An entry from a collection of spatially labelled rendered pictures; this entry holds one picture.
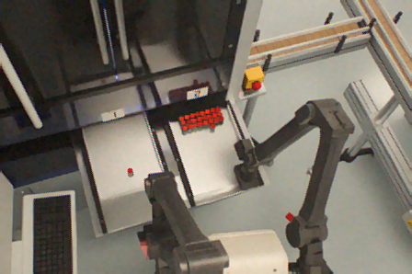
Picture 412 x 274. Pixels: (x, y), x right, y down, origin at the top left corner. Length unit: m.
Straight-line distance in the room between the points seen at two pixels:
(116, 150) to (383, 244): 1.69
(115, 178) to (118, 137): 0.18
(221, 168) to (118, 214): 0.44
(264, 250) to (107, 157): 0.85
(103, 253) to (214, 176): 1.04
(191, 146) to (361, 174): 1.41
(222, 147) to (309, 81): 1.45
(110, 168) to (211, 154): 0.40
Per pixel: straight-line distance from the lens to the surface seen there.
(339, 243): 2.86
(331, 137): 1.28
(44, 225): 1.92
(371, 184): 3.05
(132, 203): 1.84
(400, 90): 2.28
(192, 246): 1.07
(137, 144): 1.93
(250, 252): 1.29
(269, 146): 1.53
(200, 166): 1.89
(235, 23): 1.61
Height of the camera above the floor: 2.62
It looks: 64 degrees down
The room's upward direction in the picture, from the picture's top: 9 degrees clockwise
